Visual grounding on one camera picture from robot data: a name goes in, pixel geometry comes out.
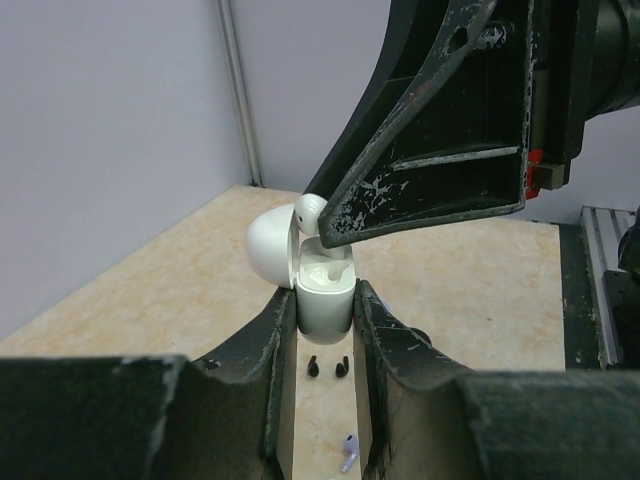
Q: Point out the black earbud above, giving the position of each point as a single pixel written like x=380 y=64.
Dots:
x=312 y=368
x=342 y=368

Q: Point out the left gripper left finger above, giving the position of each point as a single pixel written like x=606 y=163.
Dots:
x=226 y=415

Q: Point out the white earbud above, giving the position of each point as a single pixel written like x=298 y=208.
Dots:
x=307 y=210

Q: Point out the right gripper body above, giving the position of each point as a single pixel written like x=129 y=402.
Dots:
x=586 y=63

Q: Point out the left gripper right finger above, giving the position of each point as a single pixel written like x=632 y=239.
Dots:
x=422 y=415

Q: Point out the purple earbud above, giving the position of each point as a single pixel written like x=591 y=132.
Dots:
x=351 y=452

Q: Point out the white earbud case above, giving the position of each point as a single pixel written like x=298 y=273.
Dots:
x=282 y=255

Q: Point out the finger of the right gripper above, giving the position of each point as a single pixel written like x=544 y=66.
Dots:
x=411 y=30
x=454 y=146

